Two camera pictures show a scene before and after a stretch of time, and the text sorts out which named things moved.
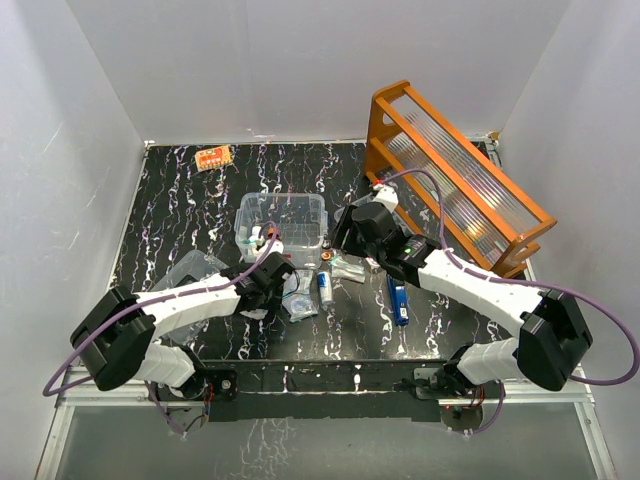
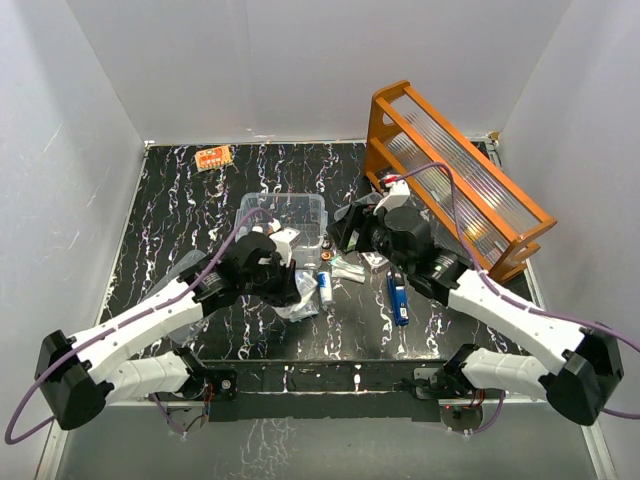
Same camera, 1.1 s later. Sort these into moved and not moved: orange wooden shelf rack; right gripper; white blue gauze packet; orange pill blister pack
Moved: white blue gauze packet
Not moved: orange wooden shelf rack; right gripper; orange pill blister pack
